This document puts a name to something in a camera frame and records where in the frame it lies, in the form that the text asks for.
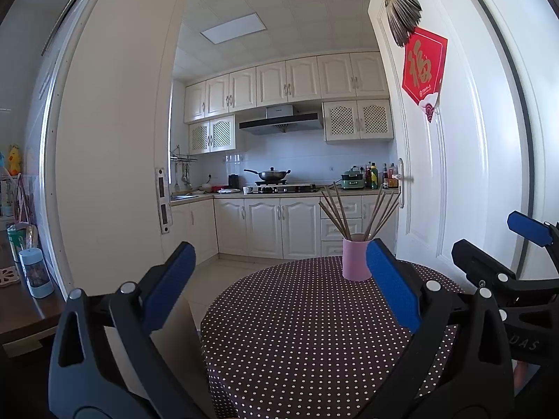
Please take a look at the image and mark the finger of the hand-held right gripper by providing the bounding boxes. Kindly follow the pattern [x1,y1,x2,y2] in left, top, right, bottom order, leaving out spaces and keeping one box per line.
[507,211,559,249]
[451,238,559,321]

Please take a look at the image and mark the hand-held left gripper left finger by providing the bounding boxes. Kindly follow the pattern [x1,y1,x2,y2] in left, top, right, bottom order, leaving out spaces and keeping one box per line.
[48,241,197,419]

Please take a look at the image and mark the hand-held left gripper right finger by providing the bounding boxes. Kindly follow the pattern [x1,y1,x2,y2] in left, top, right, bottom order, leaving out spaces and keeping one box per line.
[362,239,516,419]

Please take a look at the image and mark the pink cup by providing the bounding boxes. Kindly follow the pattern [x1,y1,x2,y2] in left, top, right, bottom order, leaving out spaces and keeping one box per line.
[342,233,375,281]

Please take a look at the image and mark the group of wooden chopsticks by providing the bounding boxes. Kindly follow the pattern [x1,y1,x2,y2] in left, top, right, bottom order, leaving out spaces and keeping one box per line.
[318,181,401,242]

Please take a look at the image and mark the white door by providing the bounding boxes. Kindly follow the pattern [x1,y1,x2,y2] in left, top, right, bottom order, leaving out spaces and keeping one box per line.
[367,0,531,280]

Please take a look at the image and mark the brown polka dot tablecloth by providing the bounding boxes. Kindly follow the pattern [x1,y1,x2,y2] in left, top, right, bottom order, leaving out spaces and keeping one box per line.
[200,255,470,419]

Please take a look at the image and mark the white lower cabinets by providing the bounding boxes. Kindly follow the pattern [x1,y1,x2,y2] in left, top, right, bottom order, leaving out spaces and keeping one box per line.
[170,194,400,260]

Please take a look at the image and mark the white cabinets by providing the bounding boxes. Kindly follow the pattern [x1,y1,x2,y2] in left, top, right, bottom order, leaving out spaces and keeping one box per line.
[183,51,390,124]
[170,194,400,260]

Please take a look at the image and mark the cluster of condiment bottles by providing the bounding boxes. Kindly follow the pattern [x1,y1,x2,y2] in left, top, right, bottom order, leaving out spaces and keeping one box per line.
[365,161,400,190]

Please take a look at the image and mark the green electric grill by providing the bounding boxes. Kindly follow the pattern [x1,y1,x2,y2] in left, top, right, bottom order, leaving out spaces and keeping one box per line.
[340,169,366,190]

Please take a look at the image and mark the blue water bottle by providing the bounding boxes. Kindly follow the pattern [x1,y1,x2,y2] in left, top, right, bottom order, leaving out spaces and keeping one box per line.
[19,248,55,300]

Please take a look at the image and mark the gas stove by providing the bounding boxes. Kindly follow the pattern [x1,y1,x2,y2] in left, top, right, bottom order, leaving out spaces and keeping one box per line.
[253,181,319,194]

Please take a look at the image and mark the dark wooden side table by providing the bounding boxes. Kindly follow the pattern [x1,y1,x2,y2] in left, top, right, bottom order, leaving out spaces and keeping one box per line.
[0,244,66,345]

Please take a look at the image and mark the metal wok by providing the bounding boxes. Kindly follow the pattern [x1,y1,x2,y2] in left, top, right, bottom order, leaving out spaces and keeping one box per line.
[244,167,291,184]

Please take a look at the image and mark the lattice door cabinet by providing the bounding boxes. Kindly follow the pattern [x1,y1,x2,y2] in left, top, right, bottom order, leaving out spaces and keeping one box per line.
[322,98,394,142]
[189,115,237,155]

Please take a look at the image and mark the green bottle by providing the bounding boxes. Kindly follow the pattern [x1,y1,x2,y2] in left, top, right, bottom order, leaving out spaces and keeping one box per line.
[6,222,38,263]

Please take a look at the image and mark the cream door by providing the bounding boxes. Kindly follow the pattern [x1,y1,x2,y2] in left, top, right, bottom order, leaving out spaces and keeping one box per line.
[41,0,193,297]

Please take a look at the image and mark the red door poster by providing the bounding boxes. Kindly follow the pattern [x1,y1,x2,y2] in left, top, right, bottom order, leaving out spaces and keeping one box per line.
[402,26,449,124]

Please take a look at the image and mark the range hood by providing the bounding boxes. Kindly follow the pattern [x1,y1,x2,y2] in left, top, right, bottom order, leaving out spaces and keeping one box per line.
[239,104,325,135]

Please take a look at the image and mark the white upper cabinets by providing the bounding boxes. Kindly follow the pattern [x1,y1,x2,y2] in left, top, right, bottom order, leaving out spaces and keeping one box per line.
[183,51,390,124]

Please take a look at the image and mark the grey feather fan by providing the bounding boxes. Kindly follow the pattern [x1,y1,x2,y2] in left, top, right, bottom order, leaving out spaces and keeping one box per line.
[378,0,423,48]

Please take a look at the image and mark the ceiling light panel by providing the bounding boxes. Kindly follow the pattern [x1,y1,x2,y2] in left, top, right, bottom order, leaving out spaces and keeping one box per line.
[200,13,267,45]

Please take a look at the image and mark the metal door handle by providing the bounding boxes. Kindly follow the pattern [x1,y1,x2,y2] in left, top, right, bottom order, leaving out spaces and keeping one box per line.
[390,158,415,208]

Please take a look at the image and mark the wall utensil rack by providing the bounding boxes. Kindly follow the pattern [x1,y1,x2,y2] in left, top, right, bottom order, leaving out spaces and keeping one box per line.
[170,144,198,193]

